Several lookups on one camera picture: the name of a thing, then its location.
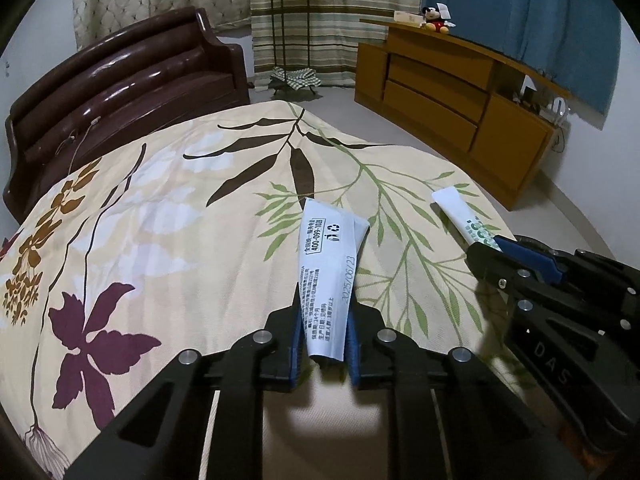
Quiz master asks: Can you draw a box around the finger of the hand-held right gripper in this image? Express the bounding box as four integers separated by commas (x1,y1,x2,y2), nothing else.
492,235,640,306
466,242,640,341

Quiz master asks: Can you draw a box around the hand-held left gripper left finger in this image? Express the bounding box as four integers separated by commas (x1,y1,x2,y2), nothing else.
62,292,307,480

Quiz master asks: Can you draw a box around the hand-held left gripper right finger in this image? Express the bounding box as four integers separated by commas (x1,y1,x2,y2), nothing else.
345,295,588,480

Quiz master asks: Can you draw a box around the white green-print tube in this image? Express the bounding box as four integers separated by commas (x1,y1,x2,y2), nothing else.
431,186,503,252

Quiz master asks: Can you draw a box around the white black-print tube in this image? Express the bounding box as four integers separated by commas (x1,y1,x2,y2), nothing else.
296,197,371,363

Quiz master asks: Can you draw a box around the floral cream blanket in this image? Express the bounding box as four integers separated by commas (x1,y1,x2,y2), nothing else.
0,100,521,480

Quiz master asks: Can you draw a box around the wooden cabinet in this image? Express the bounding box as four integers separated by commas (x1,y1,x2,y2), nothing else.
354,19,572,211

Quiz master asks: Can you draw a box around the blue curtain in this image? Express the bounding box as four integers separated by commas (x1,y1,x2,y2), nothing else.
422,0,621,113

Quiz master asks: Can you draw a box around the mouse plush toy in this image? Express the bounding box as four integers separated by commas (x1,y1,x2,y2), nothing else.
421,4,456,35

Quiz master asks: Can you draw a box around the green checked cloth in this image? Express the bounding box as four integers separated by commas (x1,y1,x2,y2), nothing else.
270,66,321,88

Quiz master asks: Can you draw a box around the striped curtain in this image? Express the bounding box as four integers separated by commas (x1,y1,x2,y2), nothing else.
249,0,426,88

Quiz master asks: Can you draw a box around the black metal plant stand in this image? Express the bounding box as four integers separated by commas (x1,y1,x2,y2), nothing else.
267,0,321,101

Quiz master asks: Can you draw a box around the dark brown leather sofa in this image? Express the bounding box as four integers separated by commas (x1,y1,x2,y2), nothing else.
2,6,251,223

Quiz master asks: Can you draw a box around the thin cable on sofa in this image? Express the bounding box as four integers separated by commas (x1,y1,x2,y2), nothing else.
55,116,103,161

